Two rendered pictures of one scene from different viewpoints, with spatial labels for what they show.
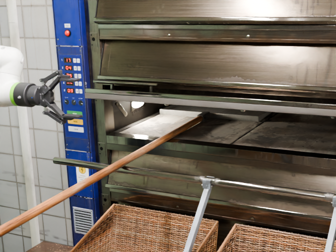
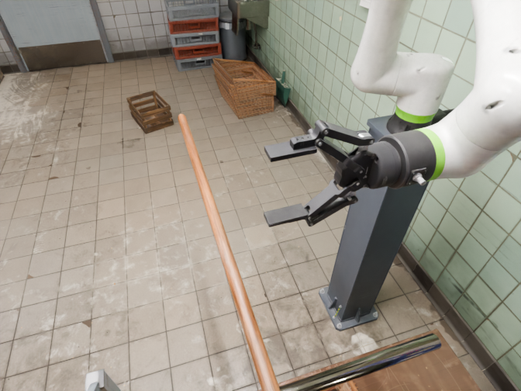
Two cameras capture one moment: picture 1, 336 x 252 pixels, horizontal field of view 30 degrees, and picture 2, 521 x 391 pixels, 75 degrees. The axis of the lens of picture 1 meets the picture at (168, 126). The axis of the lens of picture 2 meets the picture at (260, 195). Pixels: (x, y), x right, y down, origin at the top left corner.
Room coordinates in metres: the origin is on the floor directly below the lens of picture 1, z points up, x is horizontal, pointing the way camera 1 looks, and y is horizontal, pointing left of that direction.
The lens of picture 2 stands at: (2.50, 0.03, 1.84)
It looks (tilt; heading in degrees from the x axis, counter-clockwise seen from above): 43 degrees down; 133
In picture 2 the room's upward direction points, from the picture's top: straight up
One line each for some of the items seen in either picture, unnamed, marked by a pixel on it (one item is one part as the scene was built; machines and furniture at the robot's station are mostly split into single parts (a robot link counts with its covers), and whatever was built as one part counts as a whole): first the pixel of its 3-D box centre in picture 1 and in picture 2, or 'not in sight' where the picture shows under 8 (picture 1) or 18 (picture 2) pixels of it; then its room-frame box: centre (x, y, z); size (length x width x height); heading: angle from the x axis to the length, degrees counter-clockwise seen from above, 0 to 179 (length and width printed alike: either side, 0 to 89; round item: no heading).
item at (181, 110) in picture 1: (220, 107); not in sight; (3.26, -0.29, 1.20); 0.55 x 0.36 x 0.03; 62
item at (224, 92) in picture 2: not in sight; (243, 92); (0.02, 2.39, 0.14); 0.56 x 0.49 x 0.28; 157
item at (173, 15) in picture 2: not in sight; (191, 7); (-1.23, 2.77, 0.68); 0.60 x 0.40 x 0.16; 61
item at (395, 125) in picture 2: not in sight; (425, 119); (2.20, 1.17, 1.23); 0.26 x 0.15 x 0.06; 60
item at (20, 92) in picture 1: (28, 94); (402, 161); (2.36, 0.53, 1.49); 0.12 x 0.06 x 0.09; 151
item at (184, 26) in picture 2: not in sight; (192, 21); (-1.24, 2.76, 0.53); 0.60 x 0.40 x 0.16; 57
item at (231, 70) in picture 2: not in sight; (243, 76); (0.04, 2.39, 0.32); 0.56 x 0.49 x 0.28; 159
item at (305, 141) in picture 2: (63, 74); (308, 135); (2.27, 0.37, 1.57); 0.05 x 0.01 x 0.03; 61
